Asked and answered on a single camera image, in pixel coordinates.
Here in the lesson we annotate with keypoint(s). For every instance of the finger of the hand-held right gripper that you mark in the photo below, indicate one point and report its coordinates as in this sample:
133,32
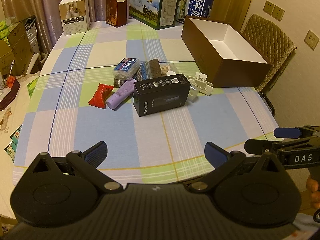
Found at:
287,132
257,145

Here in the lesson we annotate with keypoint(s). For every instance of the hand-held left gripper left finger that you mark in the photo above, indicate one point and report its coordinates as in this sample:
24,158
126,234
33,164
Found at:
96,153

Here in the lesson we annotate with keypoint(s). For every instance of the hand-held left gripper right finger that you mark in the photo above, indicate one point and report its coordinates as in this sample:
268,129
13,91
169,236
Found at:
214,153

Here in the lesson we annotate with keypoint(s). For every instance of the red snack packet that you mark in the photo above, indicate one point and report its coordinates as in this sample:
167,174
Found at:
100,96

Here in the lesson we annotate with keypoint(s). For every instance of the purple cosmetic tube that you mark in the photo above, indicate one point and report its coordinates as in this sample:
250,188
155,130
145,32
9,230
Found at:
120,95

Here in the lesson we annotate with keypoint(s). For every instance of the small white plastic piece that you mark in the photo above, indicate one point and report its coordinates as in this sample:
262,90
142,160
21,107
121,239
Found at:
192,94

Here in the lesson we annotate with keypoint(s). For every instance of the clear plastic cup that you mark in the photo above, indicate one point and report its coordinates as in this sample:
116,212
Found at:
202,83

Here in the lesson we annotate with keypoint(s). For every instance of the black product box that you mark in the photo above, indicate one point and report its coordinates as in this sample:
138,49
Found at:
160,100

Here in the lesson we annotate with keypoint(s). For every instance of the large white box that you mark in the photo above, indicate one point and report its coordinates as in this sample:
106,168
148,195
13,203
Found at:
207,62

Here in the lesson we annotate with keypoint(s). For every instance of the blue tissue packet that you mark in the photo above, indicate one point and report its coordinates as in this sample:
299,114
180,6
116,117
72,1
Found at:
126,66

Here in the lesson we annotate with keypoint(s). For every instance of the bag of cotton swabs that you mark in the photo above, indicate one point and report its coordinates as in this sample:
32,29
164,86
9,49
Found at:
166,68

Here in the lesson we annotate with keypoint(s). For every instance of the striped knit sock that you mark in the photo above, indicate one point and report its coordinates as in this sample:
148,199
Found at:
150,70

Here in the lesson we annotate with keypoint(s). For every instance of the person's right hand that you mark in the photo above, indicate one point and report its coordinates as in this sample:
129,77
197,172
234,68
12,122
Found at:
313,188

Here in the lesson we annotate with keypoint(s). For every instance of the stack of printed packets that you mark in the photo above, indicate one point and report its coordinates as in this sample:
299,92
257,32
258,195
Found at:
15,142

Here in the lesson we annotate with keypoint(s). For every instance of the green packet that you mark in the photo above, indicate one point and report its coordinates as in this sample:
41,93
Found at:
32,87

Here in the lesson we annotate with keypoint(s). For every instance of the beige printed cloth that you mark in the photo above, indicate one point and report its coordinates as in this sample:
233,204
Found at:
11,116

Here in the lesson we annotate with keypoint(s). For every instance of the quilted tan chair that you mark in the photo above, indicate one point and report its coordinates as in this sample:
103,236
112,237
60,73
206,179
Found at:
267,40

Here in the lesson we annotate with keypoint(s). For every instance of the dark wooden tray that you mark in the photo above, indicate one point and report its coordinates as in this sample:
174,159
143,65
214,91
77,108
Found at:
10,96

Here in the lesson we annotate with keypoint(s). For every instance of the plain cardboard box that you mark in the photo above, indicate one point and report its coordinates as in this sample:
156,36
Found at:
20,42

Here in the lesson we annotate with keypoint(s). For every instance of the white product box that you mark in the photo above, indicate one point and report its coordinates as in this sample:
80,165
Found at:
75,17

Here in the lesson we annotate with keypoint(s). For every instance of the dark red paper box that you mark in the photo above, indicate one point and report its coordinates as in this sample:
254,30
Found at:
113,12

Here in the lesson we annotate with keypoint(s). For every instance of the blue milk carton box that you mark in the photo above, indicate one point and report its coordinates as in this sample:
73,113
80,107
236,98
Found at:
197,5

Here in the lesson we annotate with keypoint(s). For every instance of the green milk carton box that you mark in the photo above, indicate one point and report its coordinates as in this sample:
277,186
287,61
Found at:
150,7

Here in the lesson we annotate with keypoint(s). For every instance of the green tissue box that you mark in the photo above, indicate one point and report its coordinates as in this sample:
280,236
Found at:
5,26

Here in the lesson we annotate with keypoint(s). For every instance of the beige wall socket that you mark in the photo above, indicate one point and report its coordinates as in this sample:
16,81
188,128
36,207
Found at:
312,39
278,13
268,7

